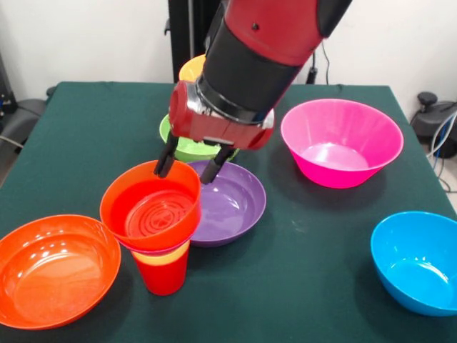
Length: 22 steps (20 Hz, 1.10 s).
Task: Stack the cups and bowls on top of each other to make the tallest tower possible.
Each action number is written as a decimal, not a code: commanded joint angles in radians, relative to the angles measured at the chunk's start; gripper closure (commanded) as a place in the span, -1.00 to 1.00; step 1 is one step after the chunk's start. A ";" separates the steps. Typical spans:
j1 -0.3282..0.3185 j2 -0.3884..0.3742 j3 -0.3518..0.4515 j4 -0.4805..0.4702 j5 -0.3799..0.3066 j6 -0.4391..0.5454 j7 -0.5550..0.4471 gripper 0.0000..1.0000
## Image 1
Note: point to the small orange bowl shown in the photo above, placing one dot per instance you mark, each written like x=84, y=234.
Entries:
x=150, y=211

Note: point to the black chair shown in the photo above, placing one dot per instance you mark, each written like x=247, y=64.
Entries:
x=25, y=114

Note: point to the green bowl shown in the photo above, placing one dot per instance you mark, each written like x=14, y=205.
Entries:
x=189, y=150

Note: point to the red cup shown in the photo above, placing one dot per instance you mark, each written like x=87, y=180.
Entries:
x=163, y=279

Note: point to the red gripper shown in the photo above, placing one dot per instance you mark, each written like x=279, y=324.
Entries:
x=189, y=121

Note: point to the dark green table cloth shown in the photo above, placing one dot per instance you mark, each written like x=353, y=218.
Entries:
x=314, y=214

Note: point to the blue bowl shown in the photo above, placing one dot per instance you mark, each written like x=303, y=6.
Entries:
x=418, y=264

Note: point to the large light orange bowl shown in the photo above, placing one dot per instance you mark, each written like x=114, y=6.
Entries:
x=191, y=70

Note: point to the large magenta bowl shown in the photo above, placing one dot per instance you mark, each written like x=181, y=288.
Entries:
x=343, y=143

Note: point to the purple bowl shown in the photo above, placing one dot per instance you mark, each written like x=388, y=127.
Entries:
x=232, y=207

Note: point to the small crimson bowl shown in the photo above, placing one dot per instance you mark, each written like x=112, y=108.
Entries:
x=187, y=239

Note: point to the stack of yellow cups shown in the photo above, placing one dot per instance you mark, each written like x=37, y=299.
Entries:
x=161, y=259

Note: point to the large red-orange bowl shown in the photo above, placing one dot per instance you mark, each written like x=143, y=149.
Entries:
x=53, y=275

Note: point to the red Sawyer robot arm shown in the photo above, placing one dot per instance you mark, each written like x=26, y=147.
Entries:
x=264, y=50

